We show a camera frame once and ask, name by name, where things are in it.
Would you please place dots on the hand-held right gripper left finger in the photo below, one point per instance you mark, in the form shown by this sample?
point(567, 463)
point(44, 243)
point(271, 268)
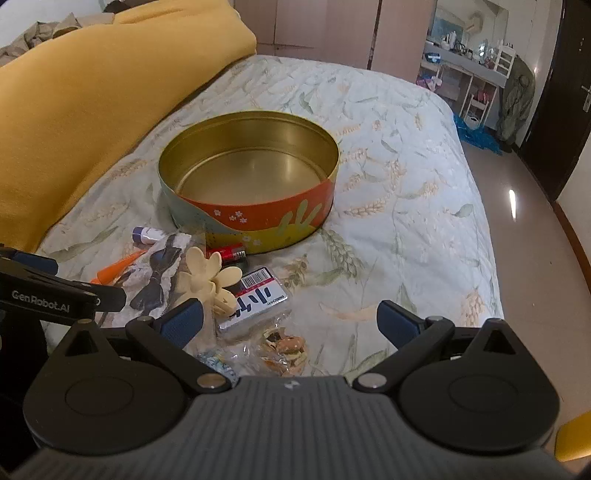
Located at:
point(182, 321)

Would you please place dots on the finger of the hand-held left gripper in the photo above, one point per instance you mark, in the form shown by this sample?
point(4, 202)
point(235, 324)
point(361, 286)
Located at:
point(111, 299)
point(37, 263)

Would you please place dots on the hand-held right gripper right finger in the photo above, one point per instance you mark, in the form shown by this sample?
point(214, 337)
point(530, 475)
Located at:
point(398, 323)

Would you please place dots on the orange packet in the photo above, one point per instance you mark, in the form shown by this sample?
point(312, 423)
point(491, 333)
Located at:
point(121, 267)

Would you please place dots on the cream flower hair claw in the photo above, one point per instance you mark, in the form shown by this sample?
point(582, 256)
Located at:
point(198, 272)

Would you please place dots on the clear bag with blue trinket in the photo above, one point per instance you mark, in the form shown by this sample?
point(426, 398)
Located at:
point(217, 362)

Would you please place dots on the black bow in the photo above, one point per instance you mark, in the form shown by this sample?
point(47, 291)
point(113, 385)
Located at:
point(159, 263)

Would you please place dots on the small tube with purple cap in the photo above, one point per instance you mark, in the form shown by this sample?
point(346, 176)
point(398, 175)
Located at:
point(147, 234)

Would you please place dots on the white pack with black print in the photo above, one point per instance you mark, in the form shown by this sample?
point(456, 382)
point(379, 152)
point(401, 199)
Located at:
point(258, 300)

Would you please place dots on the red lip gloss tube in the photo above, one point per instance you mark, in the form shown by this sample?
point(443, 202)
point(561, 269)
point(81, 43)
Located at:
point(226, 254)

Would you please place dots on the clear bag of stickers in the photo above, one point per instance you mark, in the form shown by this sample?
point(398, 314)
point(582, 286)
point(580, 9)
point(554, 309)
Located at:
point(281, 346)

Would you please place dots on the round printed metal tin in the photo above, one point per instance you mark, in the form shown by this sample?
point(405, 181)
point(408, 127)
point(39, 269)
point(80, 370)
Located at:
point(258, 221)

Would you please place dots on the yellow blanket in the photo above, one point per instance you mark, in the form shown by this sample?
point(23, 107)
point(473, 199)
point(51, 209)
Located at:
point(92, 92)

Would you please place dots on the blue plastic bag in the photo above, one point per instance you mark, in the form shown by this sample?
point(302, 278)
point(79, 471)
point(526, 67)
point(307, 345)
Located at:
point(475, 136)

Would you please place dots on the yellow plastic object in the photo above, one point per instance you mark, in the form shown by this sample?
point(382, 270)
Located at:
point(575, 436)

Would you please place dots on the beige crumpled cloth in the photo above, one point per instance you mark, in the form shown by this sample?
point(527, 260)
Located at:
point(32, 41)

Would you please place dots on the white storage shelf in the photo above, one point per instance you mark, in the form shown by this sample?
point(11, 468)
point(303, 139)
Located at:
point(478, 104)

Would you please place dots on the dark wooden door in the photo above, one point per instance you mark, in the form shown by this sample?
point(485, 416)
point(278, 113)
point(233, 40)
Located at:
point(568, 138)

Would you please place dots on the green jacket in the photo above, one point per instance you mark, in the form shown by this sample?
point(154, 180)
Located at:
point(517, 101)

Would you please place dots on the cluttered grey dressing desk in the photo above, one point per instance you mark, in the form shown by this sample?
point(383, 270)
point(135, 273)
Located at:
point(461, 64)

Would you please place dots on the white chair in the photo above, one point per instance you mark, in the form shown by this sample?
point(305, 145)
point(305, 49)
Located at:
point(504, 60)

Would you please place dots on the beige wardrobe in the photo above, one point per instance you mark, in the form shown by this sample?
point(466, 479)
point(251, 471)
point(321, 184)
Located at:
point(323, 27)

